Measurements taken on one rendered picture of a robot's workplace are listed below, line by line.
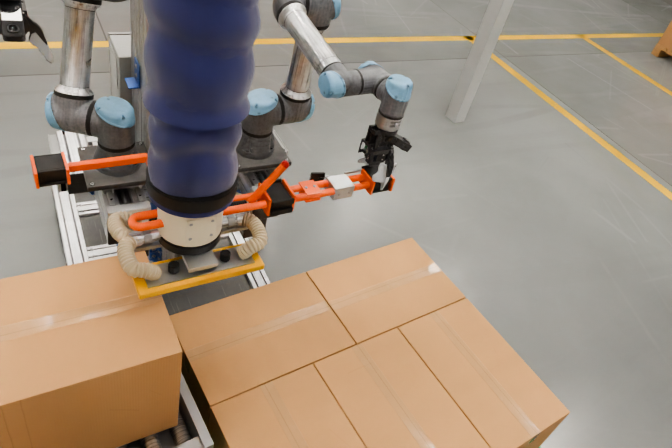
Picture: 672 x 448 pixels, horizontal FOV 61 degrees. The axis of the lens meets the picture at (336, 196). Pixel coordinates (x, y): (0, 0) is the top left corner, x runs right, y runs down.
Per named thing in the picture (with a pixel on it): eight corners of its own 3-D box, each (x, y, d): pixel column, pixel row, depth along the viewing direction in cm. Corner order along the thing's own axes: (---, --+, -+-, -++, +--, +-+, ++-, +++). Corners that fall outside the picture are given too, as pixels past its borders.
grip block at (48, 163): (36, 189, 149) (34, 174, 146) (31, 169, 154) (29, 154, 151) (71, 184, 153) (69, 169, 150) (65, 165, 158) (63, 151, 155)
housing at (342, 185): (333, 201, 171) (336, 190, 168) (322, 187, 175) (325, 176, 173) (352, 197, 175) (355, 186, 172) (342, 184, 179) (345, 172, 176)
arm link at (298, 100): (264, 113, 216) (291, -26, 180) (298, 108, 224) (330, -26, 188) (278, 132, 209) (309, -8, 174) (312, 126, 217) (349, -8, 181)
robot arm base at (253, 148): (228, 138, 217) (231, 116, 211) (265, 134, 224) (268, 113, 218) (242, 161, 207) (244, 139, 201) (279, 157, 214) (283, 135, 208)
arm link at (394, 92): (402, 70, 162) (420, 85, 157) (392, 103, 169) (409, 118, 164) (381, 72, 158) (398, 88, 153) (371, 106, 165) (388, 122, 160)
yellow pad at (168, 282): (139, 300, 141) (139, 287, 138) (129, 272, 147) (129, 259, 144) (264, 269, 158) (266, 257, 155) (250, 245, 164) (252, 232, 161)
